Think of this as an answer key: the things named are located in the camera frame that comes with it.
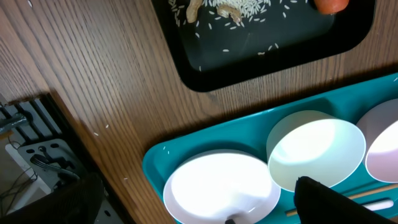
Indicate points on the white plastic fork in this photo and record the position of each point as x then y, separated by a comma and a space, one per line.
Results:
379, 205

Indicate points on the rice and nuts pile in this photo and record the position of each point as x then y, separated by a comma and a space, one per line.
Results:
236, 10

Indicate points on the wooden skewer stick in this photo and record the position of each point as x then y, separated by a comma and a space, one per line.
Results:
354, 196

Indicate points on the pale green bowl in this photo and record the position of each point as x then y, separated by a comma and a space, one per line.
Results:
316, 145

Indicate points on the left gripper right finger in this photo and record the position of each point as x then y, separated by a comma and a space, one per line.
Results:
318, 204

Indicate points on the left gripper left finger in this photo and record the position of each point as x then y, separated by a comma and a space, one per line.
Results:
76, 203

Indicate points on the black waste tray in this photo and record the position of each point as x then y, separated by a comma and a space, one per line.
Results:
214, 52

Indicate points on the orange carrot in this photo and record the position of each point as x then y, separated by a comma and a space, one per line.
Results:
330, 6

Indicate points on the pink bowl with food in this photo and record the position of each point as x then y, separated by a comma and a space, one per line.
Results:
379, 126

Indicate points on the pink round plate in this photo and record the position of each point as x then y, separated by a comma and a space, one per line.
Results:
221, 186

